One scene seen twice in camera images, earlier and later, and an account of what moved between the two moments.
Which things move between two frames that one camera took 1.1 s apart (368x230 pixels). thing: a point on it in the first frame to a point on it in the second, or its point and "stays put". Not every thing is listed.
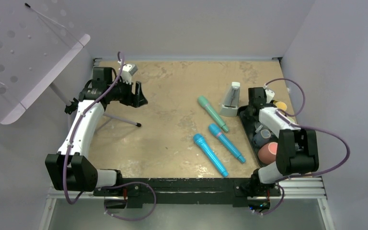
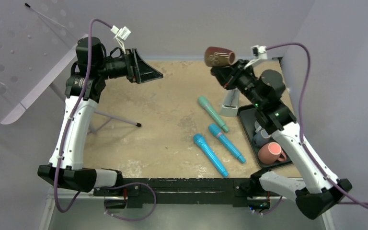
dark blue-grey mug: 261,137 stays put
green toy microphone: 204,102 stays put
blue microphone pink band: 216,131 stays put
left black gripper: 136,100 to 137,69
